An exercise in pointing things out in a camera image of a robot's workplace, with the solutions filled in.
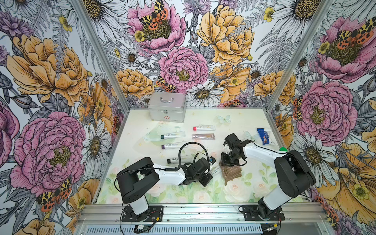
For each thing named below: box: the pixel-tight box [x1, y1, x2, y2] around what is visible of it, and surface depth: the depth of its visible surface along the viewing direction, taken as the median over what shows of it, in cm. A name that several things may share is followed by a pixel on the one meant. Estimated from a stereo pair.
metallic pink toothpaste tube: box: [191, 133, 216, 140], surface depth 106 cm
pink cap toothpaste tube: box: [192, 124, 216, 131], surface depth 111 cm
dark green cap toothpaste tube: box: [160, 130, 187, 140], surface depth 106 cm
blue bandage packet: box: [257, 127, 270, 146], surface depth 104 cm
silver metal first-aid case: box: [147, 91, 187, 123], surface depth 109 cm
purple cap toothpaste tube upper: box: [161, 141, 185, 150], surface depth 99 cm
